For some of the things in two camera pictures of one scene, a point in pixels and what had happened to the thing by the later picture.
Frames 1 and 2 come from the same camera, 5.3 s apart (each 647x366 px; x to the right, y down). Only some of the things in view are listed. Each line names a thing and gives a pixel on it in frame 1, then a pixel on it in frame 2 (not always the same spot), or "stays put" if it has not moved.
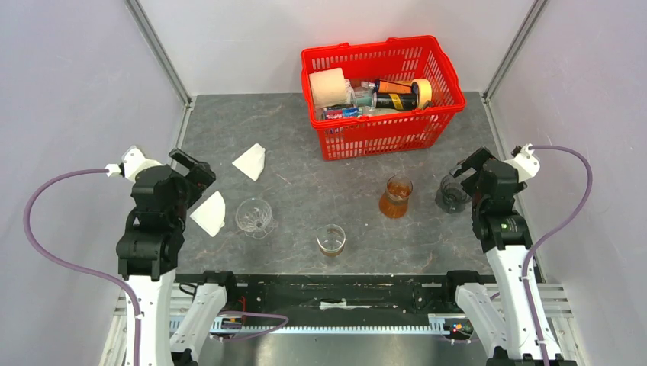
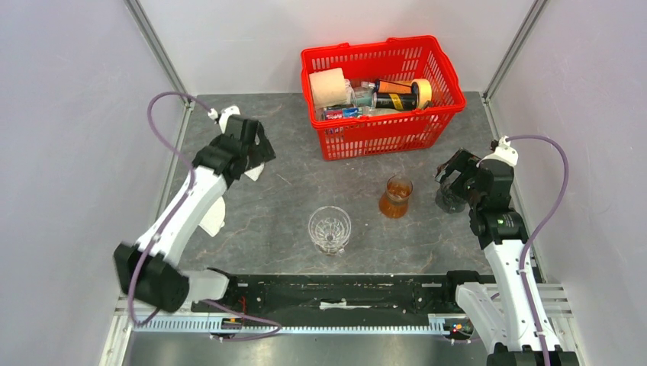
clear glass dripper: (254, 216) to (329, 228)
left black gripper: (197, 178) to (264, 151)
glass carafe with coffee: (394, 203) stays put
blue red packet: (341, 113) stays put
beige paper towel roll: (328, 87) stays put
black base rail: (333, 297) stays put
